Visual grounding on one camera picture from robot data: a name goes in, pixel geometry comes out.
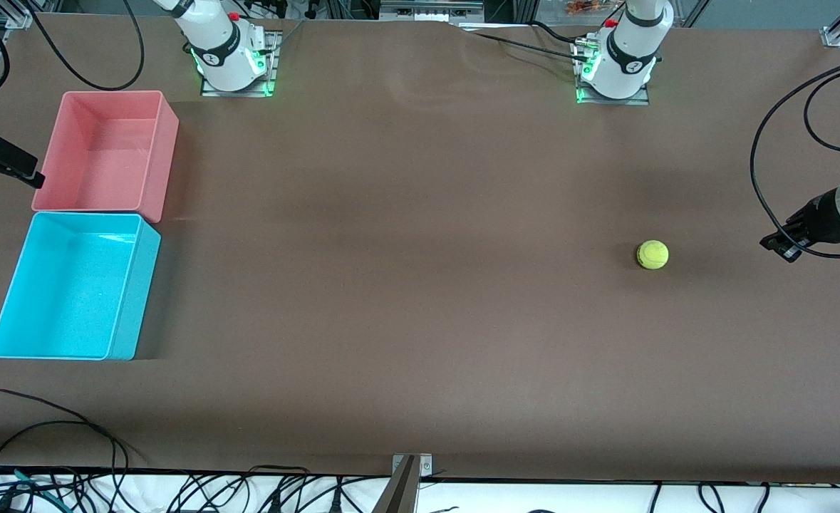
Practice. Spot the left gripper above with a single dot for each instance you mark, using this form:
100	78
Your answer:
821	216

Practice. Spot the yellow tennis ball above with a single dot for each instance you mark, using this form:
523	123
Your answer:
652	254

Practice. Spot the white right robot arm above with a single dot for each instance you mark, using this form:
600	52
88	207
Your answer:
216	43

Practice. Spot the pink plastic bin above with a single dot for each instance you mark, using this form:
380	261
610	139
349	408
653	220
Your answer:
106	153

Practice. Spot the blue plastic bin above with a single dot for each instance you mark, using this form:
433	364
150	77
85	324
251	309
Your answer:
70	285

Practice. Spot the grey metal box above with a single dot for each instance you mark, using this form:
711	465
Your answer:
430	8

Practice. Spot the grey metal bar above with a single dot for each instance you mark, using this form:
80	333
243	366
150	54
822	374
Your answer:
402	491

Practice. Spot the aluminium frame profile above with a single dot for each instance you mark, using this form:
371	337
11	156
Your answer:
13	14

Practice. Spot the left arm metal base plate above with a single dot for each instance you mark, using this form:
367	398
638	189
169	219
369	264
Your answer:
637	100

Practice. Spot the silver metal bracket plate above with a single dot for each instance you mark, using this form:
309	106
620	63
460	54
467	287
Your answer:
425	464

